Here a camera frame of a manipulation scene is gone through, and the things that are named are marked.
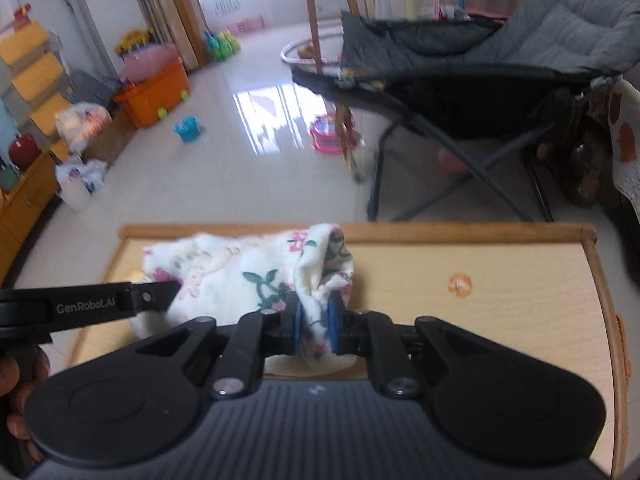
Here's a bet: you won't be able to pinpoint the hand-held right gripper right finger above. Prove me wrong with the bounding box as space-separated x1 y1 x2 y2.
327 291 502 402

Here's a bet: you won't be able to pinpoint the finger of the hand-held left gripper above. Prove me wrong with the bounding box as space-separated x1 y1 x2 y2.
127 280 182 317

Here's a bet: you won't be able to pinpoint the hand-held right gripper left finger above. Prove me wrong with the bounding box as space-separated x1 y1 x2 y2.
135 291 306 402

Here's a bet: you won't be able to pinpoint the floral baby shirt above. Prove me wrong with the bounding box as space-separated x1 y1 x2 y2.
131 222 356 376

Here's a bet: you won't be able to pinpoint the person's left hand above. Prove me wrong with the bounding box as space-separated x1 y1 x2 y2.
0 347 53 463

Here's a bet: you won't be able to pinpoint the white plastic jug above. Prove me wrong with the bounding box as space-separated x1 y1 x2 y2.
62 180 93 212

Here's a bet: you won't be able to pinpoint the wooden low cabinet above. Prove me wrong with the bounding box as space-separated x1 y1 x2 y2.
0 150 63 281

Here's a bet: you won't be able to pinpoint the white bag with blue print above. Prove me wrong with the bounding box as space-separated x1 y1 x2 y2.
55 157 108 196

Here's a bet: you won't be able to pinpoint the brown cardboard box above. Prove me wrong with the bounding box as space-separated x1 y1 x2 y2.
85 110 137 163

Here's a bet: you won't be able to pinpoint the red round vase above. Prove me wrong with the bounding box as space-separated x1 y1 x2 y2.
9 132 42 170

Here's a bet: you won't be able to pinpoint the blue toy bucket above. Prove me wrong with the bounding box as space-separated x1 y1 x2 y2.
173 116 203 143

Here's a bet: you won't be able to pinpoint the white bag with red print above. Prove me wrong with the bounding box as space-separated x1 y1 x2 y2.
55 101 113 153

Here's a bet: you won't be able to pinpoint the pink round toy basket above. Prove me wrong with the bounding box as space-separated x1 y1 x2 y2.
308 114 351 155

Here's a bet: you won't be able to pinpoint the beige hanging ribbon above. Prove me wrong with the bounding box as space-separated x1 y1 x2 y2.
335 102 366 181

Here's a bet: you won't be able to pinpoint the orange wheeled storage bin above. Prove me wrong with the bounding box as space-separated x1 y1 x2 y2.
112 62 192 128

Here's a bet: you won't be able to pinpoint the dark grey plastic basket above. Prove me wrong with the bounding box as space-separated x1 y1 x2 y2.
65 70 126 111

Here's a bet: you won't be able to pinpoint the pink plastic basket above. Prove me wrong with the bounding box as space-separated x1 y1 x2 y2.
122 42 181 81

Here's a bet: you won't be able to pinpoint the yellow stepped drawer cabinet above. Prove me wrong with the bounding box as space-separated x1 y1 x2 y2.
0 20 73 161

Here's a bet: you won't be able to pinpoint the green toy bowling pins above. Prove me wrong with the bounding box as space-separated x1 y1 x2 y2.
202 30 242 61

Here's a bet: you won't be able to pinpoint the silver hula hoop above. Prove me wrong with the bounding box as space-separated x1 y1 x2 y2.
280 30 346 68

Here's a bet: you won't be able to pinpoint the pink step stool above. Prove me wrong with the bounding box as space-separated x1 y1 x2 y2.
224 16 266 36

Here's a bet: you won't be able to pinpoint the brown glass jar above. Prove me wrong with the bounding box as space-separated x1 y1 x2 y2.
565 142 608 208

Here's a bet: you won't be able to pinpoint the white standing air conditioner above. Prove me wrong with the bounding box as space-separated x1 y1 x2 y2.
65 0 151 76

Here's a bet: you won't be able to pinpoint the tall wooden stool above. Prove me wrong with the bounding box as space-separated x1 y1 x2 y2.
300 0 361 76

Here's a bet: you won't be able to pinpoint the quilted patchwork blanket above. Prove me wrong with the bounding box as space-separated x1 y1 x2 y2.
607 80 640 211

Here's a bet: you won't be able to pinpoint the grey folding lounge chair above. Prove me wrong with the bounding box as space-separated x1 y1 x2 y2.
291 0 640 223

